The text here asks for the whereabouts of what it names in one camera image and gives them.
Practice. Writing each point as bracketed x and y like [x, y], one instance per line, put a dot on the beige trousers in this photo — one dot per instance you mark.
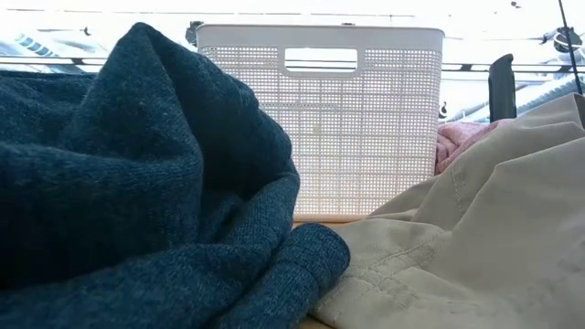
[503, 228]

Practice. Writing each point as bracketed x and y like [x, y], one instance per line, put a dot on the white plastic laundry basket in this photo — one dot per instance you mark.
[365, 160]

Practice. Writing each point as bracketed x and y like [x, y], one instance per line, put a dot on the navy blue knit sweater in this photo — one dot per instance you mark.
[137, 183]

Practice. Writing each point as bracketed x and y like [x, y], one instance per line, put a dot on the pink knit sweater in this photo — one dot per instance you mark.
[452, 141]

